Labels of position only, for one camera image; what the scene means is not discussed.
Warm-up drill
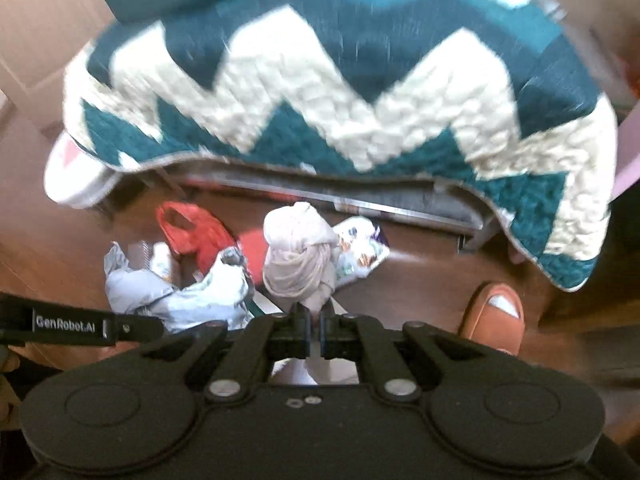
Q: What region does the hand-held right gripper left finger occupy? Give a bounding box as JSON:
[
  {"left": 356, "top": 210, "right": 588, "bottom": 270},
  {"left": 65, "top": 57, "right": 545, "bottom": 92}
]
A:
[{"left": 141, "top": 302, "right": 308, "bottom": 402}]

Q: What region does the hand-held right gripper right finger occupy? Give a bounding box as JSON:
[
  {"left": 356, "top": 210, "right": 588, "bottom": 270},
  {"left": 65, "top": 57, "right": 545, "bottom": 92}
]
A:
[{"left": 320, "top": 302, "right": 483, "bottom": 402}]

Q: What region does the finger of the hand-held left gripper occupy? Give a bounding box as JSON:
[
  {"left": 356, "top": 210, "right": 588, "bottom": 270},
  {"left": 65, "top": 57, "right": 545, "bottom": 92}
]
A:
[{"left": 0, "top": 291, "right": 166, "bottom": 347}]

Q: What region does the beige cloth bundle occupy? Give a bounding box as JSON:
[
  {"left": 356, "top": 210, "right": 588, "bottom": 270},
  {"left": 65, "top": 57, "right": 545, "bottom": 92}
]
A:
[{"left": 262, "top": 202, "right": 342, "bottom": 312}]

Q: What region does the white printed snack packet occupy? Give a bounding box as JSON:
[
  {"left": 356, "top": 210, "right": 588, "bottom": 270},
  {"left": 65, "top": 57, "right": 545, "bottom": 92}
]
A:
[{"left": 334, "top": 216, "right": 392, "bottom": 283}]

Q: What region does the grey white plastic bag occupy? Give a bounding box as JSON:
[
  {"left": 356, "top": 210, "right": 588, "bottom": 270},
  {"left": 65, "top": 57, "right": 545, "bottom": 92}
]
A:
[{"left": 104, "top": 241, "right": 257, "bottom": 333}]

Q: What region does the red plastic bag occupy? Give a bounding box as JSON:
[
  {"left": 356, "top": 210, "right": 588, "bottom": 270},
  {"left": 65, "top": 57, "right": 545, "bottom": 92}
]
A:
[{"left": 156, "top": 201, "right": 242, "bottom": 267}]

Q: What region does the white plush toy pink patch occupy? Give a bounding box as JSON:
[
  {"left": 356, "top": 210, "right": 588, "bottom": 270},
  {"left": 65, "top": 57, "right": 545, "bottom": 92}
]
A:
[{"left": 44, "top": 129, "right": 117, "bottom": 209}]

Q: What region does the orange slipper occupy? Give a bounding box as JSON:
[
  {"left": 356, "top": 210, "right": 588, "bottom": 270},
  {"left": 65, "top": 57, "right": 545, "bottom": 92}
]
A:
[{"left": 459, "top": 281, "right": 527, "bottom": 357}]

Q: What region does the teal white zigzag blanket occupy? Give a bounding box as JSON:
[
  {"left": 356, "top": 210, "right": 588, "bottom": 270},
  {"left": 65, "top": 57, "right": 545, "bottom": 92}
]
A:
[{"left": 62, "top": 0, "right": 621, "bottom": 293}]

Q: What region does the metal bed frame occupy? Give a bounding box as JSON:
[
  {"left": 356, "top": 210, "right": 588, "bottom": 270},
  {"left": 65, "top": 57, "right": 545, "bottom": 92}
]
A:
[{"left": 172, "top": 167, "right": 483, "bottom": 251}]

